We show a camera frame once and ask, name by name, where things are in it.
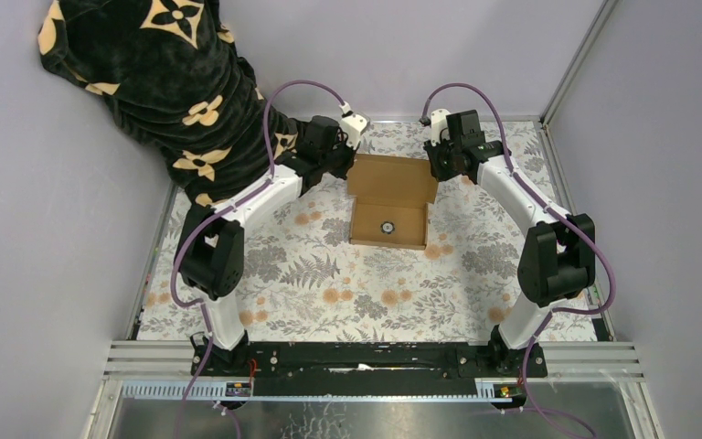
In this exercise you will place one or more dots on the brown cardboard box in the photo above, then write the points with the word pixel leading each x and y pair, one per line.
pixel 392 197

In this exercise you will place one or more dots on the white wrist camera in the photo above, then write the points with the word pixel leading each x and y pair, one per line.
pixel 354 125
pixel 439 126

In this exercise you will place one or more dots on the black floral plush blanket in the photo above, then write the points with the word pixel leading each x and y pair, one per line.
pixel 170 74

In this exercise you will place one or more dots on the aluminium frame rails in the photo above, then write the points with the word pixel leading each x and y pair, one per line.
pixel 162 369

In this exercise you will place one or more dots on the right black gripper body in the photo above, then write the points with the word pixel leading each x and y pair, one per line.
pixel 442 159

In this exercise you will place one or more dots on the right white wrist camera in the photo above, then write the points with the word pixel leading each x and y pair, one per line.
pixel 439 126

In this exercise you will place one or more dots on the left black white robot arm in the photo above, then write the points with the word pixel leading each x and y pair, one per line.
pixel 210 258

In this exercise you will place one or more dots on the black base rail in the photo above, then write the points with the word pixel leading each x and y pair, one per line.
pixel 346 369

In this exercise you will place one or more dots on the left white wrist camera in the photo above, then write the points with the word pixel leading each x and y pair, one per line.
pixel 354 125

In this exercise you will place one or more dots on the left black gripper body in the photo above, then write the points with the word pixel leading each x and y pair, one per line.
pixel 335 160

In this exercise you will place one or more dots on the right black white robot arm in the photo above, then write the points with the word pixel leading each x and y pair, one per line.
pixel 556 262

